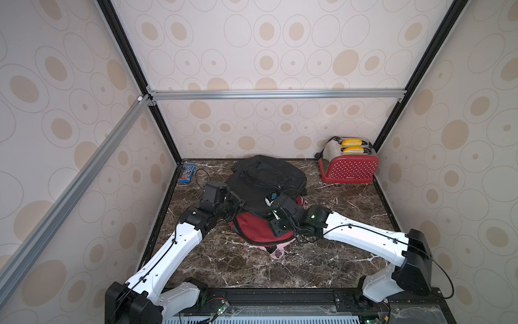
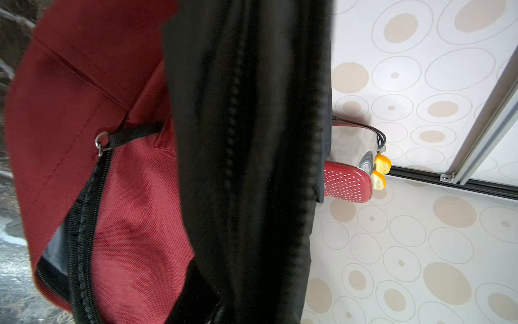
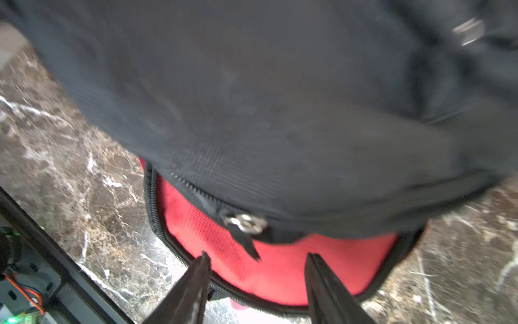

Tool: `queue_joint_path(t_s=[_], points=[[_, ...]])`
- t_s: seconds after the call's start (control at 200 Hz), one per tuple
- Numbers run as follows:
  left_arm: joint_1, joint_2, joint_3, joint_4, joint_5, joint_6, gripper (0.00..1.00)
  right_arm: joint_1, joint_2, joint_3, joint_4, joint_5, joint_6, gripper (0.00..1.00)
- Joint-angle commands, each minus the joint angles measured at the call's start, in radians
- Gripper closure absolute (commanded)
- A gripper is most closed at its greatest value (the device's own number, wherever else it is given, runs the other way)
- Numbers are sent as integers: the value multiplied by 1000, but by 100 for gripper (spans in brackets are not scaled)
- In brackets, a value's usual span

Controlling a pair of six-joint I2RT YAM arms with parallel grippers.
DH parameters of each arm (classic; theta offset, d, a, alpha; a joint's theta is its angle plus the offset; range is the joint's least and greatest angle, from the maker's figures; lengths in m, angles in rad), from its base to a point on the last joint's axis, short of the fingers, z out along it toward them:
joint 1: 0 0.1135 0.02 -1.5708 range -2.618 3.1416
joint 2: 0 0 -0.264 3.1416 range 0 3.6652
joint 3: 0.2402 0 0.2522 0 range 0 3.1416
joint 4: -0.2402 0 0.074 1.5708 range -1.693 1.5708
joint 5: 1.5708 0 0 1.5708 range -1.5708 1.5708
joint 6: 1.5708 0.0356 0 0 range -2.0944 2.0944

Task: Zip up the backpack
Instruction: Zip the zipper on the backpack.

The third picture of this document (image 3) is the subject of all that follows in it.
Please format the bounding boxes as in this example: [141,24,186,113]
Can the pink backpack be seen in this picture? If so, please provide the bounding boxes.
[230,299,248,311]

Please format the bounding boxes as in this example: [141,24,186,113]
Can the black backpack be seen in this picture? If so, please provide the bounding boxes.
[1,1,517,257]

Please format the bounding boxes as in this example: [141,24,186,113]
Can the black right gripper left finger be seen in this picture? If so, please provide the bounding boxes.
[143,252,212,324]

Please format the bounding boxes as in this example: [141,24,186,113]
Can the red backpack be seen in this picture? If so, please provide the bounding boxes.
[142,162,423,316]

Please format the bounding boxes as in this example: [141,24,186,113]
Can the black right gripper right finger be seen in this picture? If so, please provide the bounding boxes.
[304,253,375,324]

